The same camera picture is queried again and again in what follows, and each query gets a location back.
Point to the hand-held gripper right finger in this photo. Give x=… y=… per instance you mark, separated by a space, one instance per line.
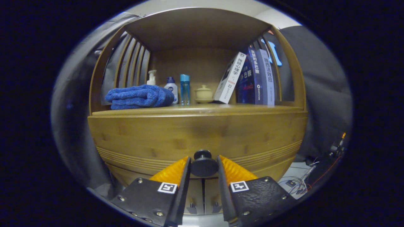
x=224 y=195

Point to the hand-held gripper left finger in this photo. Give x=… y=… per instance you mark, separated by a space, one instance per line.
x=183 y=195

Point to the black round drawer knob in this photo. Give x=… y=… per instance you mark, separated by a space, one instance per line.
x=203 y=165

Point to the wooden drawer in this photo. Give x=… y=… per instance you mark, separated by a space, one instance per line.
x=189 y=132

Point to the wooden countertop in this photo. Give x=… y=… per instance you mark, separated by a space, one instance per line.
x=221 y=108

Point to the wooden cabinet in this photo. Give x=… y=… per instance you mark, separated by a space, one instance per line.
x=195 y=28

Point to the cream lidded teacup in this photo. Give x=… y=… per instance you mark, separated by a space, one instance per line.
x=204 y=94

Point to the clear blue bottle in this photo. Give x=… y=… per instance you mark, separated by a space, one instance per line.
x=185 y=91

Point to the white bottle blue cap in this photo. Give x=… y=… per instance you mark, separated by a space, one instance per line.
x=171 y=91

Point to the blue folded towel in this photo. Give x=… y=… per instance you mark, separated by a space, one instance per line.
x=139 y=96

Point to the white book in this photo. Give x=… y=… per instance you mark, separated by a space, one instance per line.
x=230 y=78

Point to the dark blue book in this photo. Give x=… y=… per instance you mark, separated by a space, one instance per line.
x=249 y=78

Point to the white pump bottle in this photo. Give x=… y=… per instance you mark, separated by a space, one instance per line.
x=151 y=78

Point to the orange tipped gripper device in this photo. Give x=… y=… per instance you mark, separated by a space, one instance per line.
x=338 y=146

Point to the light blue book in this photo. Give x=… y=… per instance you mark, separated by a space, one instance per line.
x=267 y=78

